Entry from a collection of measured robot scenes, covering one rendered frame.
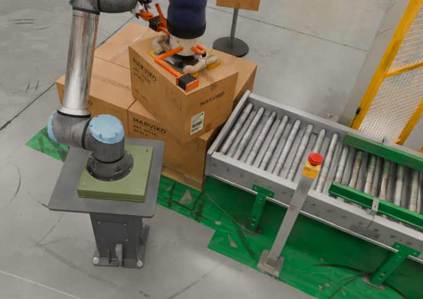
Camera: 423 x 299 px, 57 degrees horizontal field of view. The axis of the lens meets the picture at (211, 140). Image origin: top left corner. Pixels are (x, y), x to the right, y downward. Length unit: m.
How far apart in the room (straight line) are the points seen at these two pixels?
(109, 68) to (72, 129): 1.28
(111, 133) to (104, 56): 1.49
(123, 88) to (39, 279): 1.35
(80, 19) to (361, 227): 1.81
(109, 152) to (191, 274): 1.08
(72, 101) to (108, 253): 1.07
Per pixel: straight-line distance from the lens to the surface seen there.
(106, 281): 2.58
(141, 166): 1.99
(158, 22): 2.47
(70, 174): 2.08
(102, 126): 1.81
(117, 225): 2.25
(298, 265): 2.72
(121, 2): 1.79
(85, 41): 1.82
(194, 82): 2.01
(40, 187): 3.05
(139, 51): 2.50
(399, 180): 2.68
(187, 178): 2.86
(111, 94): 2.83
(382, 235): 2.42
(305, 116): 2.75
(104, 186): 1.92
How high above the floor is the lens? 2.33
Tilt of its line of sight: 46 degrees down
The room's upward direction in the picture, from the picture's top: 8 degrees clockwise
